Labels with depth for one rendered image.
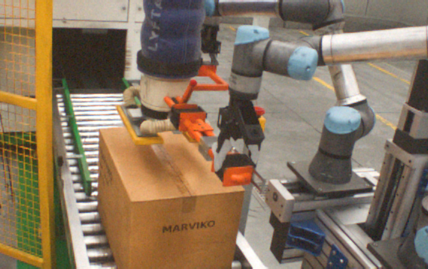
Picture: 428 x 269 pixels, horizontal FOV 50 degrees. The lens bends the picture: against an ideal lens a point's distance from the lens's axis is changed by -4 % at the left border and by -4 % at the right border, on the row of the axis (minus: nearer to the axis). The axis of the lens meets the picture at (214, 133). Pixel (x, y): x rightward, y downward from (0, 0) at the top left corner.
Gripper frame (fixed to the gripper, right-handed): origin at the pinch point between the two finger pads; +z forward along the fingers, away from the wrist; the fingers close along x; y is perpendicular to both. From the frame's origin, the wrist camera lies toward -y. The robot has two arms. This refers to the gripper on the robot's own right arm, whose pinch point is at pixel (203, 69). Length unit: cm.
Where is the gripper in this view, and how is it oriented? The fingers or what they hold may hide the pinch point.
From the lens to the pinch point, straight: 206.9
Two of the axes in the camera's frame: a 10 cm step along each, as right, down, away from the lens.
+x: 9.2, -0.4, 4.0
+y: 3.8, 4.1, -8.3
